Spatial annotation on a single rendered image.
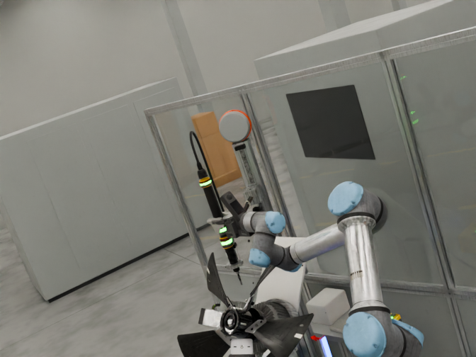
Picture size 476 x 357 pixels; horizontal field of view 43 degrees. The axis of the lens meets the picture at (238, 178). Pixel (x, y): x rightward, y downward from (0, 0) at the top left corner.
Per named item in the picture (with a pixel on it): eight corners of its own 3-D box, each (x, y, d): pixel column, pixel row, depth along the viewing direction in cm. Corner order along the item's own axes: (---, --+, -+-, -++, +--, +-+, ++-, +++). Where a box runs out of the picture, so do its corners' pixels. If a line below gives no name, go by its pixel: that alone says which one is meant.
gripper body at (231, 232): (225, 238, 229) (246, 239, 220) (218, 217, 227) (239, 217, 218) (239, 229, 234) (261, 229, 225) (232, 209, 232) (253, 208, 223)
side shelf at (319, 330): (325, 309, 316) (323, 304, 315) (383, 317, 288) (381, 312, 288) (296, 333, 301) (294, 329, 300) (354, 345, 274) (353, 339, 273)
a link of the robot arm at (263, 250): (280, 271, 212) (287, 241, 215) (258, 263, 205) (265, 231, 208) (264, 270, 217) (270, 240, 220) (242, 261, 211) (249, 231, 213)
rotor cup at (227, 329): (236, 341, 258) (212, 336, 250) (242, 306, 262) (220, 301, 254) (259, 346, 248) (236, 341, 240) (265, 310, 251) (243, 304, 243)
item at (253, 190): (251, 200, 302) (246, 185, 300) (264, 197, 300) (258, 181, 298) (247, 207, 292) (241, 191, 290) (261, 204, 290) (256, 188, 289)
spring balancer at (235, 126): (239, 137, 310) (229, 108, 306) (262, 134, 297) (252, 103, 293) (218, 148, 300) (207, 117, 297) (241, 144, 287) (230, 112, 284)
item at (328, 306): (326, 304, 313) (320, 285, 310) (351, 308, 301) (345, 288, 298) (306, 322, 302) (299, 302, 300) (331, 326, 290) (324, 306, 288)
